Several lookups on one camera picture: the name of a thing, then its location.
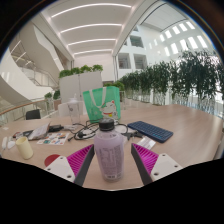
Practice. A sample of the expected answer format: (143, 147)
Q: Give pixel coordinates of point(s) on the green tote bag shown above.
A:
(101, 103)

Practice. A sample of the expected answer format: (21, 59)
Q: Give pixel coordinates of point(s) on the colourful sticker sheet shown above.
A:
(53, 138)

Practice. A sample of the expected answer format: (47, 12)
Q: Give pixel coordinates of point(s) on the ceiling light strips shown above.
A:
(90, 30)

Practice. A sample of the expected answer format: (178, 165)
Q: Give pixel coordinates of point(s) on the purple drink bottle black cap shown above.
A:
(109, 156)

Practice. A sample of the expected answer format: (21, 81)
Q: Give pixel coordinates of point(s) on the brown planter with green plants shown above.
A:
(53, 98)

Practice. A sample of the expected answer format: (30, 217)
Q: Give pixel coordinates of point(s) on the black chair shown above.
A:
(33, 114)

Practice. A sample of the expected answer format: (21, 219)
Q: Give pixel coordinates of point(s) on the white power adapter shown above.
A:
(70, 127)

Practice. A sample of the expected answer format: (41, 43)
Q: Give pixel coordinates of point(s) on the flat round red coaster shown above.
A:
(50, 159)

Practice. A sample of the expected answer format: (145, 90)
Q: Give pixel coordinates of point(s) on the small white charger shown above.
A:
(4, 142)

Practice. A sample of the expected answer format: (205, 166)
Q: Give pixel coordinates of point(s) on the clear plastic water bottle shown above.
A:
(74, 110)

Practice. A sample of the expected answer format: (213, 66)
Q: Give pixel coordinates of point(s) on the white computer mouse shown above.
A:
(11, 144)

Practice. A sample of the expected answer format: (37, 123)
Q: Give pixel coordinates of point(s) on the small red black case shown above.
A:
(15, 135)

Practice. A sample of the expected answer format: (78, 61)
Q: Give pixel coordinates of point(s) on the dark blue keyboard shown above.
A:
(150, 131)

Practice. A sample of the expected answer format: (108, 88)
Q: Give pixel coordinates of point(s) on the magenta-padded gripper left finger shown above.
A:
(78, 161)

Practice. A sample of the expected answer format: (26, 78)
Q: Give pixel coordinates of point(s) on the row of green potted plants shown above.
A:
(173, 76)

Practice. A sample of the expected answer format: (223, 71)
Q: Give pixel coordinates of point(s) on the white flat packet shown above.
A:
(146, 142)

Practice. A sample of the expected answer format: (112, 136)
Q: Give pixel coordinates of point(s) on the black power bank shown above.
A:
(55, 127)

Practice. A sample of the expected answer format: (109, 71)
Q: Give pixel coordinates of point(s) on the white cabinet with plants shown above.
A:
(80, 83)

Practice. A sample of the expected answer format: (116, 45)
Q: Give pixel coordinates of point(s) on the glass balustrade wooden handrail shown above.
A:
(16, 110)

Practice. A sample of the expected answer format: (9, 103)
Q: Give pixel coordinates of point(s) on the pale yellow mug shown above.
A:
(24, 146)

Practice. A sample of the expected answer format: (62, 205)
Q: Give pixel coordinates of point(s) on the black flat folder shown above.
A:
(25, 133)

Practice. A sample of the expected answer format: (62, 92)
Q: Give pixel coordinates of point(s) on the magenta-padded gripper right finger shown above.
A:
(146, 160)

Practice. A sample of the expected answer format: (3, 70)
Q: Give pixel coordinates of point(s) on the white chair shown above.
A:
(62, 110)

